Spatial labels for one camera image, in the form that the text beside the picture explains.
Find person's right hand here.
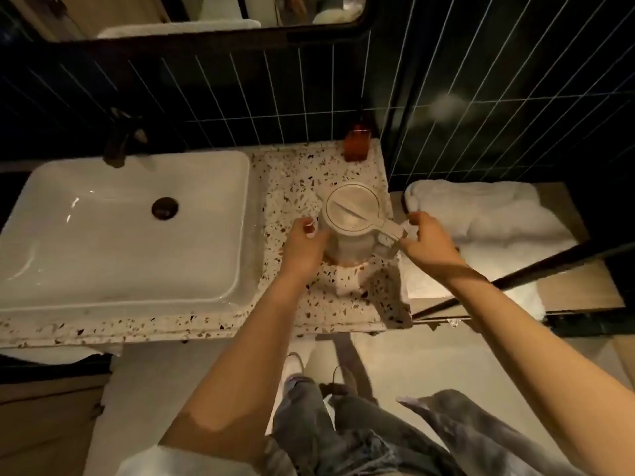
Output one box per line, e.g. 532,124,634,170
398,211,467,284

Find person's left hand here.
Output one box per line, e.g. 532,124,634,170
279,216,331,284

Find white electric kettle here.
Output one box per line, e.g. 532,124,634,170
316,181,409,267

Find person's right forearm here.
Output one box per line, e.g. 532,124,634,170
437,262,635,476

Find person's left forearm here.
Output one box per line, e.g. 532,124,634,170
159,267,325,464

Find folded white bath towel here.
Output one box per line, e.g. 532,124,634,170
404,179,580,249

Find red soap dispenser bottle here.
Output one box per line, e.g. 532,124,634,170
344,110,373,162

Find person's white left shoe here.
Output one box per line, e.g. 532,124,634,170
282,352,306,389

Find dark round sink drain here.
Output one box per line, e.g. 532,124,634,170
151,196,179,221

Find person's right shoe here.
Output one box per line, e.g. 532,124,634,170
331,366,359,396

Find wooden shelf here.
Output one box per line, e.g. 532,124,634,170
389,181,627,324

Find white rectangular sink basin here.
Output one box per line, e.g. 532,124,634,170
0,150,265,313

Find grey garment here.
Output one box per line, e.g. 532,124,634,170
396,389,571,476

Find person's grey jeans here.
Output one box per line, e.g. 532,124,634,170
265,374,467,476

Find black faucet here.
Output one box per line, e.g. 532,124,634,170
102,108,149,169

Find person's white shirt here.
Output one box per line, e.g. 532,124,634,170
115,442,298,476

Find wooden cabinet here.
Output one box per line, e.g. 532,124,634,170
0,374,113,476

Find black framed wall mirror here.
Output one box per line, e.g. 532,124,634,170
0,0,376,44

